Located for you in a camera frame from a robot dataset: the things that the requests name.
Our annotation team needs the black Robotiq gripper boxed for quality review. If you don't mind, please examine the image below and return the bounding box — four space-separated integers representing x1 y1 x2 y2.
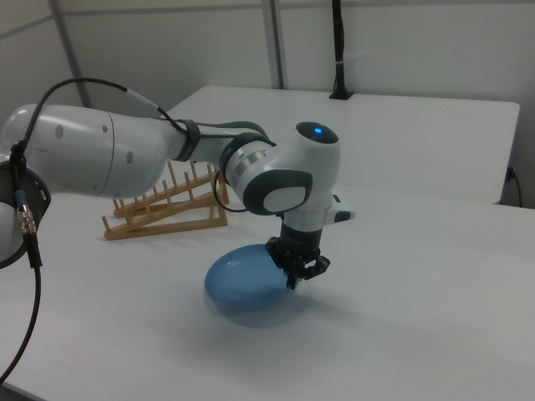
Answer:
267 222 333 291

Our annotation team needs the blue round plate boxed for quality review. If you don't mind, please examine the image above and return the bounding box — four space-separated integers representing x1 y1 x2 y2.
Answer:
203 244 293 325

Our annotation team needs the wooden plate rack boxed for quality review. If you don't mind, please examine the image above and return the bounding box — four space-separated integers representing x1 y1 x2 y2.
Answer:
102 160 230 242

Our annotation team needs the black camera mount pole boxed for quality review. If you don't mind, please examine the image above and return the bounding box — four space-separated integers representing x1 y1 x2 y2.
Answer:
329 0 355 101

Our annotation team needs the black power cable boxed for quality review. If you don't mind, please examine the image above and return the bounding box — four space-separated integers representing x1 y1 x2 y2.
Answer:
504 165 524 207

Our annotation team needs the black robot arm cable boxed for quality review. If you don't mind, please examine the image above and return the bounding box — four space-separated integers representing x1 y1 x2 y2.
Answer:
0 78 277 379

